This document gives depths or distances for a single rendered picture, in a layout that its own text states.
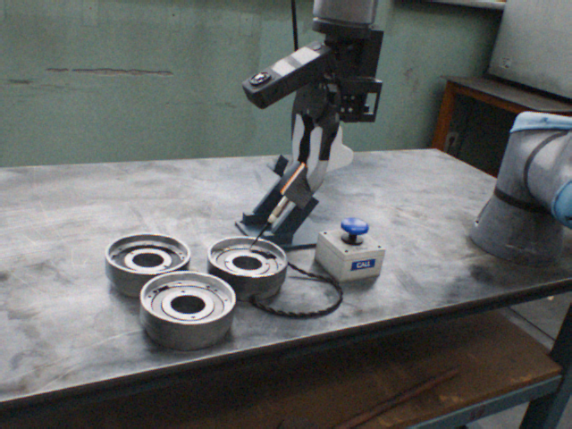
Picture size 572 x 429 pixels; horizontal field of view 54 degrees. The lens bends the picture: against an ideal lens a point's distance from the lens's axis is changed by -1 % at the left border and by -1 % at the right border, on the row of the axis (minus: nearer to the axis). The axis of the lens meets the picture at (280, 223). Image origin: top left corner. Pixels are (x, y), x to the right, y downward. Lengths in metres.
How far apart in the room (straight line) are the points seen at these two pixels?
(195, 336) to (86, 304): 0.16
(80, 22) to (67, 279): 1.57
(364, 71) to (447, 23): 2.28
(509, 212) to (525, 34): 2.07
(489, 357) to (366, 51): 0.68
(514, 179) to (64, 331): 0.69
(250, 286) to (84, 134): 1.69
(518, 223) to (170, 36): 1.66
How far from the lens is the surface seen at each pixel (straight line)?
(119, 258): 0.73
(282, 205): 0.75
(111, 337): 0.64
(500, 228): 0.97
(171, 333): 0.61
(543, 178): 0.87
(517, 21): 3.02
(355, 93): 0.71
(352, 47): 0.72
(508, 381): 1.14
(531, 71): 2.93
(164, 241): 0.76
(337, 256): 0.77
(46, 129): 2.29
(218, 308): 0.64
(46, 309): 0.70
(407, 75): 2.91
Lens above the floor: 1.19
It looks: 25 degrees down
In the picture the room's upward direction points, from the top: 8 degrees clockwise
